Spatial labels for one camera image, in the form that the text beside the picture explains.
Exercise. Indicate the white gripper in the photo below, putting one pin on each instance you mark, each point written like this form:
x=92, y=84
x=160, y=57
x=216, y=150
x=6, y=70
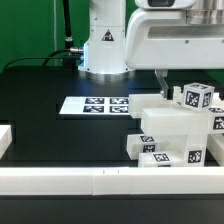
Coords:
x=175, y=34

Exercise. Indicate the white chair back frame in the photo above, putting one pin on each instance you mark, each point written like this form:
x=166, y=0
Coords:
x=160, y=116

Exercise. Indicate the white marker cube front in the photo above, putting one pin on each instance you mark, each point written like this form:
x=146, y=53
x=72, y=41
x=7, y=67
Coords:
x=197, y=96

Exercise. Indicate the white chair seat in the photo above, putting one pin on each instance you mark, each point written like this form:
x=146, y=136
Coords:
x=190, y=149

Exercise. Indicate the white marker base plate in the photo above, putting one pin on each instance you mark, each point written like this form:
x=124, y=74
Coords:
x=95, y=106

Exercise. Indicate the white right wall rail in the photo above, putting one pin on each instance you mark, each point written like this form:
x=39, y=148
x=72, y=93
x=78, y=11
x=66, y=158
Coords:
x=215, y=145

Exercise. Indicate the white front wall rail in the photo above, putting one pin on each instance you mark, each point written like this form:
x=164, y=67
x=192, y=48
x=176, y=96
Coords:
x=111, y=181

